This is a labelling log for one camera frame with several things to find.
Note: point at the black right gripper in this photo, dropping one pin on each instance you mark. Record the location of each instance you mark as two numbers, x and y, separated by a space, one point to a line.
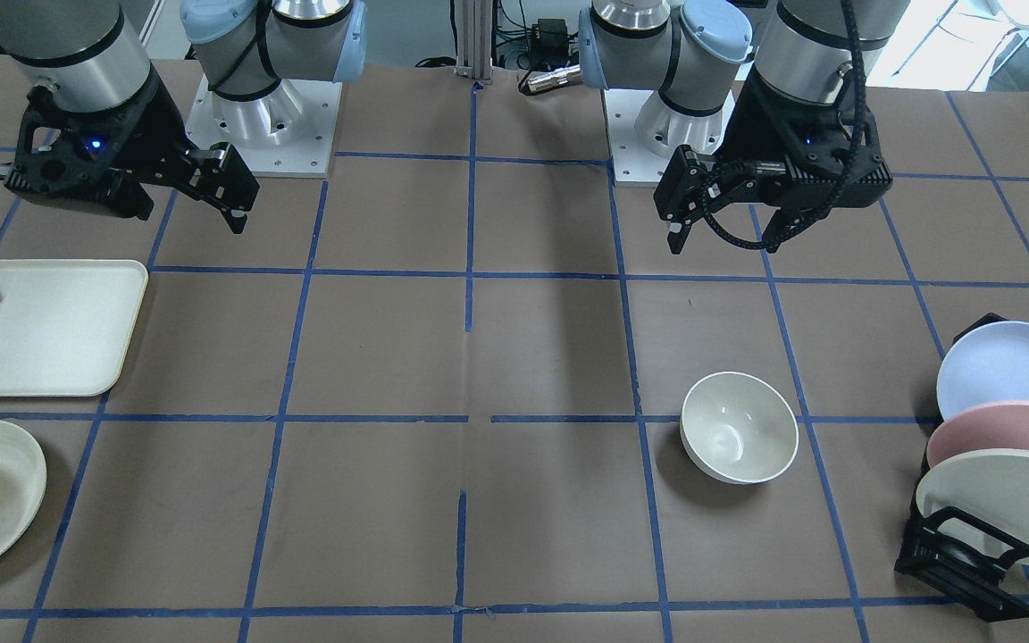
146 134

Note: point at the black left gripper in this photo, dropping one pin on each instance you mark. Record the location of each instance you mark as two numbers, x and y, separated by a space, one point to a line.
754 125

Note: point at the white ceramic bowl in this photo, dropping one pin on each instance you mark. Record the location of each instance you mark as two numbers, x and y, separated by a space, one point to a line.
738 429

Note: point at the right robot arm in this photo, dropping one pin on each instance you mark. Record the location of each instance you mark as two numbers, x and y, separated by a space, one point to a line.
95 55

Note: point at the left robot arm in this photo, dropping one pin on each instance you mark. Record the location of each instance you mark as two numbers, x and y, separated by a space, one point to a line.
692 53

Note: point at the silver cylindrical connector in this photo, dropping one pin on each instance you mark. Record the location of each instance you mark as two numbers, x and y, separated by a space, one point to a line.
536 83

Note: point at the white rectangular tray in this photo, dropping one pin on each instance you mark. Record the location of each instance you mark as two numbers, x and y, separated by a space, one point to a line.
66 324

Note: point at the blue plate in rack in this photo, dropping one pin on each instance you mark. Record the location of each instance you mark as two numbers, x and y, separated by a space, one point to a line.
989 364

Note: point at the pink plate in rack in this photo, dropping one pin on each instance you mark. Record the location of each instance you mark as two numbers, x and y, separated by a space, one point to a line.
996 425

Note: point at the cream plate in rack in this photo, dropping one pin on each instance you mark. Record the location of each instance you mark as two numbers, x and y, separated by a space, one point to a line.
989 484

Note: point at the black dish rack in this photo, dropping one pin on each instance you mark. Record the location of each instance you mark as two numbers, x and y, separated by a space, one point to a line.
960 571

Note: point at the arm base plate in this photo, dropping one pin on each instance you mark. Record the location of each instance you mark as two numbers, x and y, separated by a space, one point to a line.
652 144
287 133

